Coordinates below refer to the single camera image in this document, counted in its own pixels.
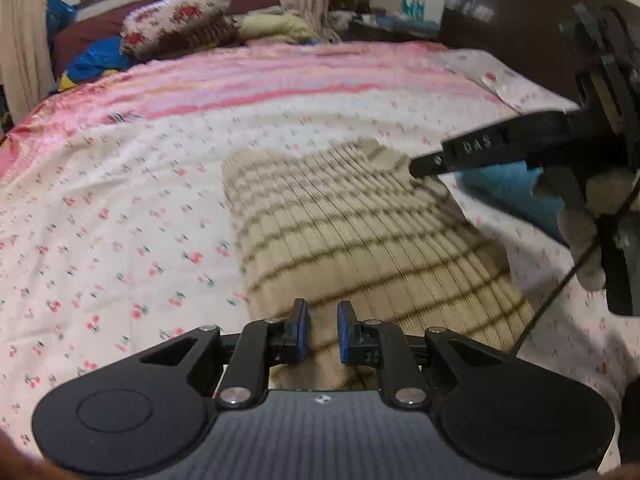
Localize cream blanket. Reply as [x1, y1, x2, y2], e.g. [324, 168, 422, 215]
[237, 7, 322, 47]

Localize teal cloth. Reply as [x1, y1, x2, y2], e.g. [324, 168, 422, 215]
[457, 164, 571, 246]

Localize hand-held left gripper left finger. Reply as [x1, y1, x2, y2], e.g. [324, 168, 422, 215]
[140, 298, 311, 409]

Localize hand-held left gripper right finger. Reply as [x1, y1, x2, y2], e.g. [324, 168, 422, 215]
[336, 300, 507, 409]

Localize red floral pillow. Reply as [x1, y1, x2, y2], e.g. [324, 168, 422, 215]
[121, 0, 232, 58]

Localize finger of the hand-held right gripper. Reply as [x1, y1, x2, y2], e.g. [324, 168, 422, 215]
[409, 110, 571, 179]

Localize pink floral bed sheet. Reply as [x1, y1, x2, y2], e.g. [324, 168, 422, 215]
[0, 40, 640, 476]

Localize maroon headboard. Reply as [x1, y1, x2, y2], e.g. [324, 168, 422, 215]
[51, 0, 281, 82]

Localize cluttered nightstand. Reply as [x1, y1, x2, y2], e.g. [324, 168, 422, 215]
[327, 0, 442, 44]

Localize dark wooden headboard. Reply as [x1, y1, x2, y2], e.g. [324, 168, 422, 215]
[439, 0, 640, 113]

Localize beige striped knit sweater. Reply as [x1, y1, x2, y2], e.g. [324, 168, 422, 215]
[221, 139, 536, 391]

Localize blue cloth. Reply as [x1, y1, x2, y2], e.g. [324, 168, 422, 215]
[56, 37, 134, 93]

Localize black cable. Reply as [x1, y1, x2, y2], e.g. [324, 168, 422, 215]
[514, 180, 640, 353]

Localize blue bag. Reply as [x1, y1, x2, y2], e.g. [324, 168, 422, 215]
[46, 0, 79, 37]

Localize person's right hand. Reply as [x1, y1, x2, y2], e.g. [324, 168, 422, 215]
[531, 164, 640, 292]

